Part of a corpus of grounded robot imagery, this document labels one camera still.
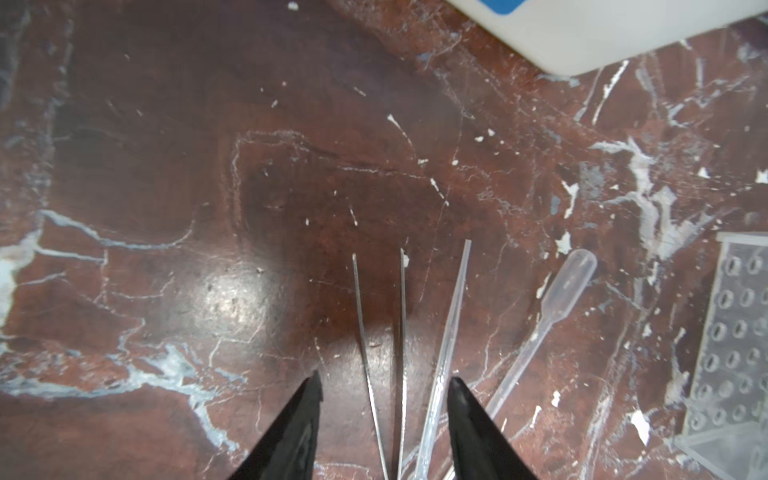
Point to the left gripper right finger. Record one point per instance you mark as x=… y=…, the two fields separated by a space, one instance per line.
x=479 y=449

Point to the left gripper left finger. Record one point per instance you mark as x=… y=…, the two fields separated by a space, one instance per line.
x=288 y=447

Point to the clear test tube rack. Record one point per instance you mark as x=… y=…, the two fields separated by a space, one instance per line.
x=725 y=426

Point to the white plastic tub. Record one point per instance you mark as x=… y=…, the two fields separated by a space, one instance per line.
x=573 y=37

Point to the clear plastic pipette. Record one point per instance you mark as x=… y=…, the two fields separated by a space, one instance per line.
x=442 y=371

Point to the bulb plastic pipette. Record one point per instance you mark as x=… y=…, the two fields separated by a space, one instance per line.
x=556 y=305

